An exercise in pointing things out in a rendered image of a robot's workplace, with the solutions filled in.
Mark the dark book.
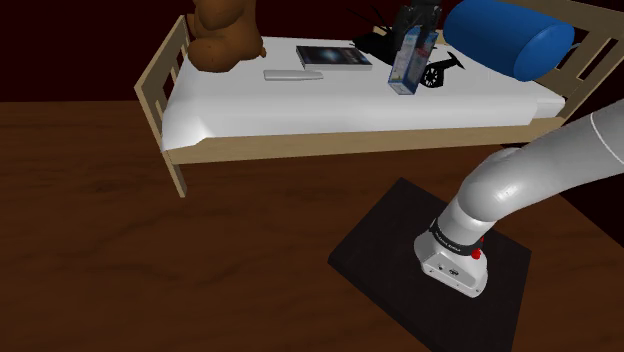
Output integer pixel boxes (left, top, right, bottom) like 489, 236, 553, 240
295, 45, 374, 73

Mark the blue and white carton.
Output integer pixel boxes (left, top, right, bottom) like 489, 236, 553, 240
387, 25, 437, 96

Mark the brown teddy bear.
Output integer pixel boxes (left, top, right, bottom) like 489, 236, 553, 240
185, 0, 268, 75

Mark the wooden bed with white mattress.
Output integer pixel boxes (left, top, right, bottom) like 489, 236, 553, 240
133, 0, 624, 199

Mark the black robot stand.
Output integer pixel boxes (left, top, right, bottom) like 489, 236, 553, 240
326, 176, 533, 352

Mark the black router with antennas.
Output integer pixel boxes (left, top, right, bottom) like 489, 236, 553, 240
346, 4, 407, 67

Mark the blue bolster pillow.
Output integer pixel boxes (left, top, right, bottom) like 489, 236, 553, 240
442, 0, 577, 83

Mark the grey remote control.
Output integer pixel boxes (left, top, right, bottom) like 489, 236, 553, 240
263, 69, 325, 83

